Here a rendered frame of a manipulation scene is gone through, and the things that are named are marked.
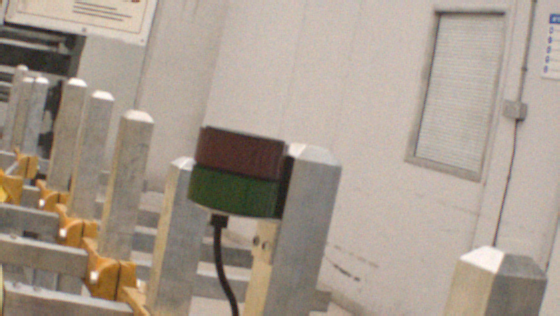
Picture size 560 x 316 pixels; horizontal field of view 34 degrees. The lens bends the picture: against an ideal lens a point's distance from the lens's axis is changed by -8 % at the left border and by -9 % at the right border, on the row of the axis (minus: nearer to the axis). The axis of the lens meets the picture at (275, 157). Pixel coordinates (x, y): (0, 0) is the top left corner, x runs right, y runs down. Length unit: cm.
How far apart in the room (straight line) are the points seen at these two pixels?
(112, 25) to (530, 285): 255
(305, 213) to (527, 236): 413
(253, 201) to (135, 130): 51
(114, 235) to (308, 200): 52
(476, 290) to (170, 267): 50
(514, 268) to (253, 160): 24
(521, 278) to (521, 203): 441
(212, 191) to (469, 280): 23
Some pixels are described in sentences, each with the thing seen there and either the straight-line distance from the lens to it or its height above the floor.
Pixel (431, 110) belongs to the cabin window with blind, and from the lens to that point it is 585.
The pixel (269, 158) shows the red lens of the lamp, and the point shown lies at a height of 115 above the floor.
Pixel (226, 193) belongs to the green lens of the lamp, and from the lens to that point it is 63.
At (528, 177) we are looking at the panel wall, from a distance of 483.
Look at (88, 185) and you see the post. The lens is 138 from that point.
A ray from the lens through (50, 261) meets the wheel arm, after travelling 118.
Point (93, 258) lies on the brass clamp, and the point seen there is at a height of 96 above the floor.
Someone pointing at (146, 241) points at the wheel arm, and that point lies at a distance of 146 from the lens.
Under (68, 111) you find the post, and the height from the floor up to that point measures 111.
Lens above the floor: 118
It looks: 3 degrees down
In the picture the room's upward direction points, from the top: 12 degrees clockwise
